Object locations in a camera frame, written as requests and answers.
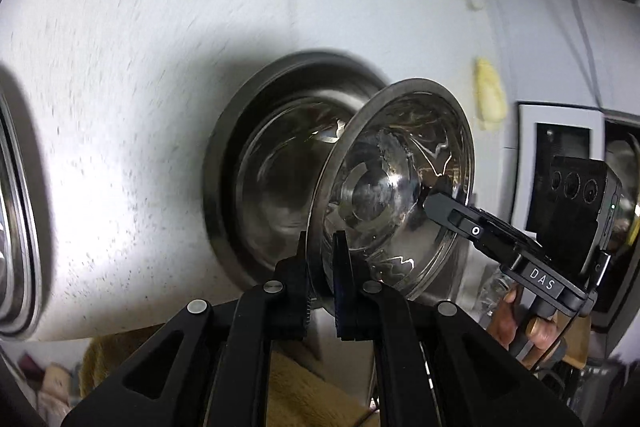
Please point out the large steel plate with label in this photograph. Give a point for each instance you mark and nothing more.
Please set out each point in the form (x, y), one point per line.
(15, 217)

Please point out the white microwave oven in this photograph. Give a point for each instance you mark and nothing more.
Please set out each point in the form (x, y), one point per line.
(525, 167)

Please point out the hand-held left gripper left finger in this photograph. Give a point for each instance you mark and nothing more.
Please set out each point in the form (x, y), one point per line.
(295, 297)

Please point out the large steel bowl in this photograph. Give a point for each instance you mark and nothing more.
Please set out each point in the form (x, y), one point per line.
(265, 187)

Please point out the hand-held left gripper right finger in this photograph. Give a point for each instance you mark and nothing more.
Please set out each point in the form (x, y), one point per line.
(345, 292)

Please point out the yellow cloth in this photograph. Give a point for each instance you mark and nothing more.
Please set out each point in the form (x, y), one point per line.
(490, 94)

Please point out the small flared steel bowl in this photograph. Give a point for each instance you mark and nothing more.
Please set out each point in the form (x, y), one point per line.
(390, 187)

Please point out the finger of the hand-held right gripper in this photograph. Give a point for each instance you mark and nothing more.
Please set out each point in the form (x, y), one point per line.
(475, 229)

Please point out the person's right hand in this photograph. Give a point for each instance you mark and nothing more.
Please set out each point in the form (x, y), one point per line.
(502, 322)

